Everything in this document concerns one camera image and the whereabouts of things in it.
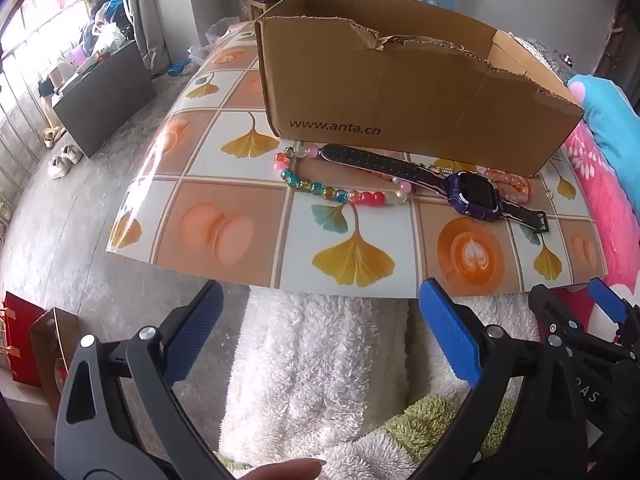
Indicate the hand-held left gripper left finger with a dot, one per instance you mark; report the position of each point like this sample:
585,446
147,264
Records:
195,330

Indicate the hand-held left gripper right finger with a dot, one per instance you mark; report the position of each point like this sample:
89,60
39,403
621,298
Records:
450,330

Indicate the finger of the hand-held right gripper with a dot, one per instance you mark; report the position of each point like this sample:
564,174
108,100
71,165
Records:
606,300
545,305

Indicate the brown cardboard box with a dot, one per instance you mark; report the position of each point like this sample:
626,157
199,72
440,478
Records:
400,100

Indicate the person's left hand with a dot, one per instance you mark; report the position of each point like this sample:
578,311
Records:
285,471

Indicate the green fluffy garment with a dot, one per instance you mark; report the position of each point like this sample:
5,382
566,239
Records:
430,420

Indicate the pink floral blanket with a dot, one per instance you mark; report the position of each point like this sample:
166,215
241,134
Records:
600,200

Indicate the leaf and coffee patterned mat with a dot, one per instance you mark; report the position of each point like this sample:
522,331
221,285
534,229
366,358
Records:
200,220

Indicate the white fluffy blanket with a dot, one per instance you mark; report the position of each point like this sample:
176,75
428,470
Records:
310,360

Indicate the brown paper bag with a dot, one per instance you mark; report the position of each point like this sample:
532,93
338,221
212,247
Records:
52,355

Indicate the red gift bag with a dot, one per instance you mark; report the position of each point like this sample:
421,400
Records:
17,340

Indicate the blue plush pillow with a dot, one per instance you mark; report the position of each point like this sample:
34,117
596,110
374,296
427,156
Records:
615,120

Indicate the white sneaker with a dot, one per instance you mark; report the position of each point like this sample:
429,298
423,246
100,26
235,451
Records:
72,152
57,166

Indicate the pair of beige sandals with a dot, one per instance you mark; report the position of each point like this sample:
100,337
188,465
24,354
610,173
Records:
52,136

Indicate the glittery grey cloth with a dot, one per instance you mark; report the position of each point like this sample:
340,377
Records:
545,57

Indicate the blue slippers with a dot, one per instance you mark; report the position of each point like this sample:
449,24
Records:
179,67

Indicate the white plastic bag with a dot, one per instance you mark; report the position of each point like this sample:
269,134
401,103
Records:
200,54

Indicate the metal window grille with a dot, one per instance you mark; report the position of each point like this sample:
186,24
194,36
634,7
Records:
20,100

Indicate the grey curtain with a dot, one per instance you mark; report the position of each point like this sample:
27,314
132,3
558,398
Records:
160,10

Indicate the pile of clothes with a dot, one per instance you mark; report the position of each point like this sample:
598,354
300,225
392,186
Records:
105,20

